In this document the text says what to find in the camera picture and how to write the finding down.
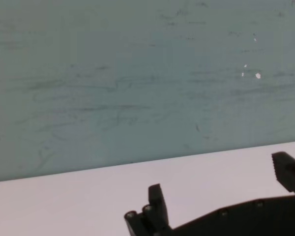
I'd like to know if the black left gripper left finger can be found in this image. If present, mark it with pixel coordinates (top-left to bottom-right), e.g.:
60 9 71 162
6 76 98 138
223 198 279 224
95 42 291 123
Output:
124 183 173 236

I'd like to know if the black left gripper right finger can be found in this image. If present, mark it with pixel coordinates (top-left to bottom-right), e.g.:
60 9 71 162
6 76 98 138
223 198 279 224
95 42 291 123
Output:
271 151 295 196

